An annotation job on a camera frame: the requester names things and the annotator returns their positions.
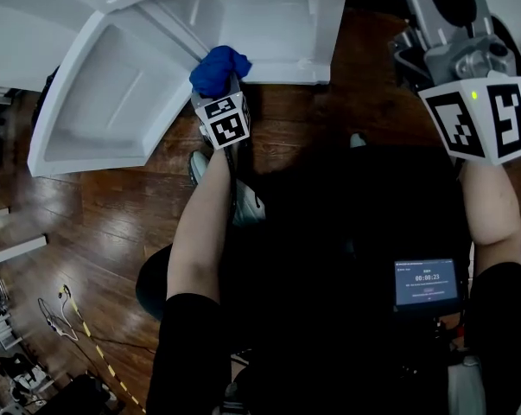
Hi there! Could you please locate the grey harness strap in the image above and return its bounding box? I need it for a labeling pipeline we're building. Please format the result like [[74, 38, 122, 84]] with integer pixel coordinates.
[[219, 380, 252, 415]]

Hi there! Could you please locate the person's black clothing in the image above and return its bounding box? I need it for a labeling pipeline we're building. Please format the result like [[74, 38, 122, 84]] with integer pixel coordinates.
[[135, 140, 521, 415]]

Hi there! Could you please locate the person's right forearm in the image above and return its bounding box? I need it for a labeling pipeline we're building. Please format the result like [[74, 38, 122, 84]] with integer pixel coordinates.
[[458, 157, 521, 278]]

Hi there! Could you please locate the person's left forearm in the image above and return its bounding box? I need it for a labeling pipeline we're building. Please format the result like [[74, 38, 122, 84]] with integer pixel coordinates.
[[166, 147, 238, 305]]

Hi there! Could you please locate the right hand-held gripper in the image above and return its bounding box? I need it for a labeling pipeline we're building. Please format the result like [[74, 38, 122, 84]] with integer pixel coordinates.
[[383, 0, 521, 167]]

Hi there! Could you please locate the blue cloth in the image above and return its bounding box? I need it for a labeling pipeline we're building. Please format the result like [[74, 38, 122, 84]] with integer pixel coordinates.
[[188, 44, 253, 99]]

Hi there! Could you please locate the person's left white sneaker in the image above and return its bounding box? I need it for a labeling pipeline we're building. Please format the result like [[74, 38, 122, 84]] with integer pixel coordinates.
[[187, 149, 266, 228]]

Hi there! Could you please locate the white water dispenser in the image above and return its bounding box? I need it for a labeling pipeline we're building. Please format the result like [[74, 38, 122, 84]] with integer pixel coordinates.
[[26, 0, 352, 179]]

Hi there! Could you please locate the black chest screen device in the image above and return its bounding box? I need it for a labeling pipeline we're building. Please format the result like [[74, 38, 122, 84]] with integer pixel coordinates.
[[392, 257, 461, 317]]

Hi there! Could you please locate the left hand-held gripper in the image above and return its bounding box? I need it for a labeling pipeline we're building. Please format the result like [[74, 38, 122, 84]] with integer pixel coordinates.
[[190, 73, 251, 151]]

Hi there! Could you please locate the white desk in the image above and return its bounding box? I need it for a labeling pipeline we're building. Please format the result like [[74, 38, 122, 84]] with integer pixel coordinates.
[[0, 207, 48, 270]]

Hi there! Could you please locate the white earphone cable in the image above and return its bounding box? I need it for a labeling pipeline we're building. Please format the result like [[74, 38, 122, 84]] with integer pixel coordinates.
[[37, 284, 80, 343]]

